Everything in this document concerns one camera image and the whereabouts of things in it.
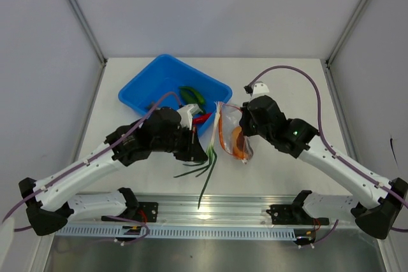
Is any slotted cable duct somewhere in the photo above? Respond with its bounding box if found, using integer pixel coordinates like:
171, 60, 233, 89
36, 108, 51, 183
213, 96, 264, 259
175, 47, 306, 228
55, 224, 296, 241

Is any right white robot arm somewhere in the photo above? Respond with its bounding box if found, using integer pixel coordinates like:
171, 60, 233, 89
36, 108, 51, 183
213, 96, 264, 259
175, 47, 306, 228
240, 95, 407, 240

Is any purple cable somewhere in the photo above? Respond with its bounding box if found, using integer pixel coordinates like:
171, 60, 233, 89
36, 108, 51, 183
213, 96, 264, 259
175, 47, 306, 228
244, 65, 408, 233
1, 92, 186, 233

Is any light green pepper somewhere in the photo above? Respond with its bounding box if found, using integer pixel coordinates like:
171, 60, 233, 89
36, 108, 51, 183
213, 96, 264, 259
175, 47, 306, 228
191, 89, 206, 105

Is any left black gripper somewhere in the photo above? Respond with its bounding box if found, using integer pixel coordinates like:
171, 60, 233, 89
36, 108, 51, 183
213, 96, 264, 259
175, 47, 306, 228
152, 124, 208, 162

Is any blue plastic bin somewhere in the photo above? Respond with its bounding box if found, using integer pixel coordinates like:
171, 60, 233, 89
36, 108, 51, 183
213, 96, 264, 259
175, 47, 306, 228
117, 54, 233, 138

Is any red chili pepper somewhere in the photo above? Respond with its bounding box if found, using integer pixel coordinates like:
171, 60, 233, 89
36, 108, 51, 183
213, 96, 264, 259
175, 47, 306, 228
193, 113, 212, 125

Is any grey toy fish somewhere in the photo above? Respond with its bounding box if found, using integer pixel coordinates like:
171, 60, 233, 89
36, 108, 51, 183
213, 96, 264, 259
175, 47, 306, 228
145, 102, 157, 110

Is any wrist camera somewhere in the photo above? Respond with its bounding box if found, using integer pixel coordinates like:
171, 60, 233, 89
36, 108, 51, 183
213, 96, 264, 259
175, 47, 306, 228
244, 82, 270, 97
177, 104, 201, 130

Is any clear zip top bag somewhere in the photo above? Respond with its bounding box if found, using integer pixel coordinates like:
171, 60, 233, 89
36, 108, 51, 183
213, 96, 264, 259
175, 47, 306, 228
218, 103, 254, 164

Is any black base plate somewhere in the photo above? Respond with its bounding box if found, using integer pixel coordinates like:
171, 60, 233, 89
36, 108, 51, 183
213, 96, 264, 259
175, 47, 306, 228
117, 202, 159, 223
266, 204, 330, 225

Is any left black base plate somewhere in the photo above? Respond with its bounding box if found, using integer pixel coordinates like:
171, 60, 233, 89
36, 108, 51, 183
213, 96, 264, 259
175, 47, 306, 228
117, 202, 159, 223

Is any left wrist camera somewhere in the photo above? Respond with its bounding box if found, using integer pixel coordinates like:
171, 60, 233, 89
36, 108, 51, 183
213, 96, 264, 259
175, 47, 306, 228
177, 104, 201, 130

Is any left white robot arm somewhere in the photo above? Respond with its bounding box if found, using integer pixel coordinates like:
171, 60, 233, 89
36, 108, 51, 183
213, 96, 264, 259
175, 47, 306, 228
18, 104, 208, 236

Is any green spring onion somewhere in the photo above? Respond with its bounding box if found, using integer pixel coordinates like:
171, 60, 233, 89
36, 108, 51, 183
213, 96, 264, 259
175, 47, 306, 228
174, 101, 222, 209

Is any orange purple sweet potato slice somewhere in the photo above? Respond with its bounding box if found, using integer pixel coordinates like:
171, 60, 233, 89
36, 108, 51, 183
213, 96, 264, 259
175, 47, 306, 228
231, 126, 254, 162

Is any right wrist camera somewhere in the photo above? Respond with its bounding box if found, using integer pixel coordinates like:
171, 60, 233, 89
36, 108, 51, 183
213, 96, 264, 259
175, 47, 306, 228
244, 82, 270, 97

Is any dark green cucumber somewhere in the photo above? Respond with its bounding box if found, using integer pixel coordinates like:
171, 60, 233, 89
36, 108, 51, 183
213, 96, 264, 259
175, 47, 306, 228
178, 87, 199, 104

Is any aluminium rail frame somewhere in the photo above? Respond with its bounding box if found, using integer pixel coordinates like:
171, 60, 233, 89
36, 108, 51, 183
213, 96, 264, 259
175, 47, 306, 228
43, 192, 361, 224

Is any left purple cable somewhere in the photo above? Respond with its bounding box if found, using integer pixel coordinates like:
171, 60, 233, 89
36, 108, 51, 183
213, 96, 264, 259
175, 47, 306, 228
1, 92, 186, 233

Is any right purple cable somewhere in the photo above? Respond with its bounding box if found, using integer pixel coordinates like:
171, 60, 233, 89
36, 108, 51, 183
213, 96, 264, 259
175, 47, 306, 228
244, 65, 408, 233

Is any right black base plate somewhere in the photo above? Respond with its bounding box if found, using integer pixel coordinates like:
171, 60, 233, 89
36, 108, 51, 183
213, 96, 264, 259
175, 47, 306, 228
266, 204, 330, 225

